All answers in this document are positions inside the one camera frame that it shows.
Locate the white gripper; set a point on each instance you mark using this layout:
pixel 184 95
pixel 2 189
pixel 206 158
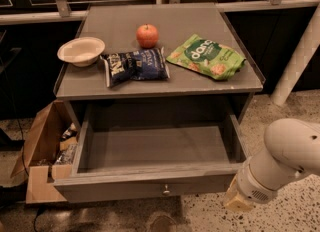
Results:
pixel 250 185

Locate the grey top drawer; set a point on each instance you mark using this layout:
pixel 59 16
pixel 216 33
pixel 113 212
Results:
pixel 116 162

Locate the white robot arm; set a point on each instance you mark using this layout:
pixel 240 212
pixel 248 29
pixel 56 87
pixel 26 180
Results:
pixel 291 152

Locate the grey drawer cabinet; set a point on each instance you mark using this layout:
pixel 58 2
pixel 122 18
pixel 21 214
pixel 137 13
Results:
pixel 167 55

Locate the green snack bag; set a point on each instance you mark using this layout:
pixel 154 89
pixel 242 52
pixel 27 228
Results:
pixel 208 58

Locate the dark blue chip bag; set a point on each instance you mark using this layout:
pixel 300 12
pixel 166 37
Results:
pixel 144 64

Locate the red apple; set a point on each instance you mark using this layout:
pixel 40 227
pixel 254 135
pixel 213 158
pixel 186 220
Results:
pixel 147 35

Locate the brown cardboard box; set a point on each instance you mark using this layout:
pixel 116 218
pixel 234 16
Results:
pixel 39 154

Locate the white paper bowl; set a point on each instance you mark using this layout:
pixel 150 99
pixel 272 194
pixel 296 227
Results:
pixel 81 52

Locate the metal window railing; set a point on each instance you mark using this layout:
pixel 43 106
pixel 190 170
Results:
pixel 64 10

